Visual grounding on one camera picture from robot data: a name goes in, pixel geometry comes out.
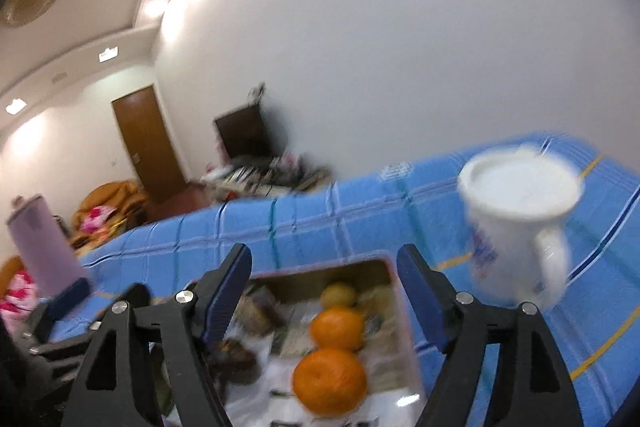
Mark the dark brown round fruit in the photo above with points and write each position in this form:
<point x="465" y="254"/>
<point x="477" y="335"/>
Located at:
<point x="235" y="357"/>

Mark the brown wooden door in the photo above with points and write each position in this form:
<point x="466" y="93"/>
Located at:
<point x="145" y="144"/>

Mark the orange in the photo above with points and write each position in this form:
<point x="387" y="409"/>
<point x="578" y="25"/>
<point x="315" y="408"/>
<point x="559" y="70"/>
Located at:
<point x="337" y="327"/>
<point x="330" y="382"/>

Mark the orange wooden armchair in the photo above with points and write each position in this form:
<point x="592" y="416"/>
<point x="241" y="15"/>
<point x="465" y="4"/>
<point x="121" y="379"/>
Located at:
<point x="117" y="197"/>

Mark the brown-skinned cut root piece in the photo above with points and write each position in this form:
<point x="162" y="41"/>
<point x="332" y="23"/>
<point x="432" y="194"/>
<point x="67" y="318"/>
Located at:
<point x="260" y="309"/>

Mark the blue plaid blanket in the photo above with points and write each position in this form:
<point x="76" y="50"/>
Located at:
<point x="350" y="217"/>

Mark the pink cardboard box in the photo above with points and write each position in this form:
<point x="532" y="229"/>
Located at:
<point x="310" y="274"/>

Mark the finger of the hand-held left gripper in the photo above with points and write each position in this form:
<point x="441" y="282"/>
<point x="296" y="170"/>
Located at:
<point x="136" y="293"/>
<point x="70" y="298"/>

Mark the purple tumbler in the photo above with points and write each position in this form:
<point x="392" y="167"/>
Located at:
<point x="42" y="247"/>

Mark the white mug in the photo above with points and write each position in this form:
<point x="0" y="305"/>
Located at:
<point x="510" y="232"/>

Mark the yellow-green round fruit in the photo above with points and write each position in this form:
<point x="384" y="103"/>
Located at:
<point x="337" y="294"/>

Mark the black television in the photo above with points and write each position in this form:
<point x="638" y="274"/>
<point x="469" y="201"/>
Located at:
<point x="240" y="132"/>

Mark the orange sofa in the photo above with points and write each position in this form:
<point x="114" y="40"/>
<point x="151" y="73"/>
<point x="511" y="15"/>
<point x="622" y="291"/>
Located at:
<point x="10" y="269"/>

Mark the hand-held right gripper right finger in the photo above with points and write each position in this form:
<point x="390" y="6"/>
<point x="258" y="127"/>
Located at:
<point x="425" y="302"/>

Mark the pink floral cloth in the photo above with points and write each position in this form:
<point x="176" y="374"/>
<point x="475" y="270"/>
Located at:
<point x="17" y="294"/>
<point x="97" y="216"/>

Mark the white television stand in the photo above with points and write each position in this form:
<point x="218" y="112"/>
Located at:
<point x="265" y="177"/>

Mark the printed paper lining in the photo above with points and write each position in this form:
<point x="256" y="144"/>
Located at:
<point x="300" y="342"/>

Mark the recessed ceiling light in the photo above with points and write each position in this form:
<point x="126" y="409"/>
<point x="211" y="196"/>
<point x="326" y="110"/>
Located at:
<point x="16" y="106"/>
<point x="107" y="53"/>

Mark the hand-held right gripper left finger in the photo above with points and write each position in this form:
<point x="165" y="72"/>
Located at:
<point x="225" y="307"/>

